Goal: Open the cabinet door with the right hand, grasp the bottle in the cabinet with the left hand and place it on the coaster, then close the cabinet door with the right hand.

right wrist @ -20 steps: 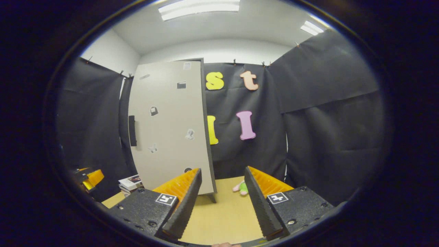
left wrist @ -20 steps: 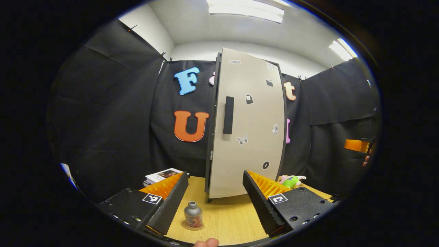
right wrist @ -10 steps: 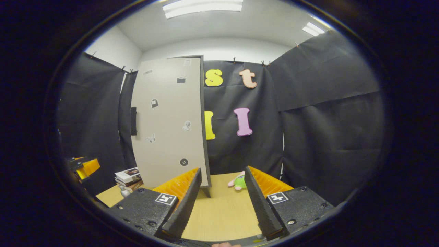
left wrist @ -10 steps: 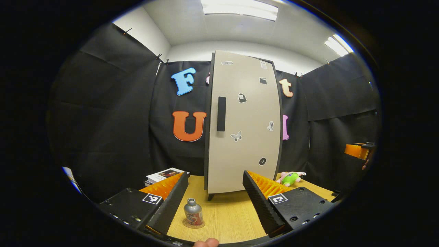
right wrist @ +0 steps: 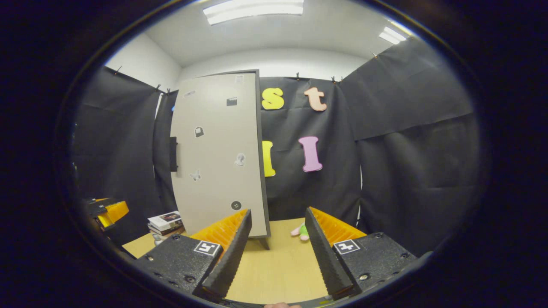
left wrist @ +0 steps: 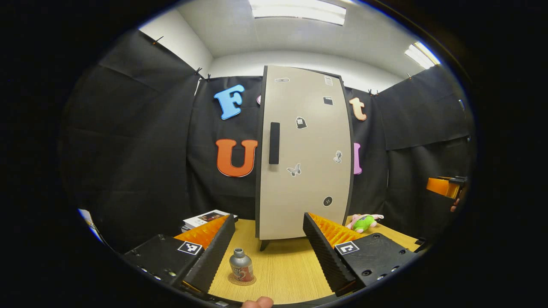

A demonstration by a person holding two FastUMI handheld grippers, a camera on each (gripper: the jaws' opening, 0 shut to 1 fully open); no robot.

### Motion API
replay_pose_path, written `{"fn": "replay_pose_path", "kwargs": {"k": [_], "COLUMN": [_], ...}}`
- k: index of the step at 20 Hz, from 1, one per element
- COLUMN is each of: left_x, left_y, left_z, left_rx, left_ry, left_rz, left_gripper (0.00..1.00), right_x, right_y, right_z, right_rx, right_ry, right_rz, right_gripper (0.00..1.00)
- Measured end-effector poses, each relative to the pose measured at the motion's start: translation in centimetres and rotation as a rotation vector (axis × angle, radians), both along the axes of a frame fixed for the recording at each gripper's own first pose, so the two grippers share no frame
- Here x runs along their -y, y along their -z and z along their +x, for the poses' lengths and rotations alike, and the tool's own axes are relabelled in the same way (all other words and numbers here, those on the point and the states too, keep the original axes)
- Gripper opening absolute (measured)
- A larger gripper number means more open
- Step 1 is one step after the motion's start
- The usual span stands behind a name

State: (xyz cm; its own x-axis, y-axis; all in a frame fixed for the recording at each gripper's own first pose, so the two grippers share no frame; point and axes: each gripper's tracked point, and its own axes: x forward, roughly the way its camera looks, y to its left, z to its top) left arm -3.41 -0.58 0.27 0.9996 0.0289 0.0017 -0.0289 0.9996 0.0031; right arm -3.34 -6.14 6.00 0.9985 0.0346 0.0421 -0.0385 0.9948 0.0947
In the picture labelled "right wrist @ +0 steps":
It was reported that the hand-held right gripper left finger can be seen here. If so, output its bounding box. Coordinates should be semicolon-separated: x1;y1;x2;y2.
136;209;252;301

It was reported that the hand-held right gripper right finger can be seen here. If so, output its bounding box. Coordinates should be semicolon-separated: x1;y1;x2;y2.
304;207;418;301

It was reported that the grey cabinet door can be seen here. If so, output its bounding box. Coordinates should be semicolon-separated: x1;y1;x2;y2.
170;70;271;238

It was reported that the pink and green plush toy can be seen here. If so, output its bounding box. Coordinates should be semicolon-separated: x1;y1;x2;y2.
291;222;310;241

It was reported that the stack of books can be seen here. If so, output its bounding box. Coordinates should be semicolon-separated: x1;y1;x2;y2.
147;211;185;244

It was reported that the black backdrop cloth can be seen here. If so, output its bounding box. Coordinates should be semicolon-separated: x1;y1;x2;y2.
71;36;482;257

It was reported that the small ceiling light panel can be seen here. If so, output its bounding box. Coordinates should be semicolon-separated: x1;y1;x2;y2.
379;27;407;44

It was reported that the large ceiling light panel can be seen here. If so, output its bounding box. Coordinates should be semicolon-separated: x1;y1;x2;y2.
203;0;304;25

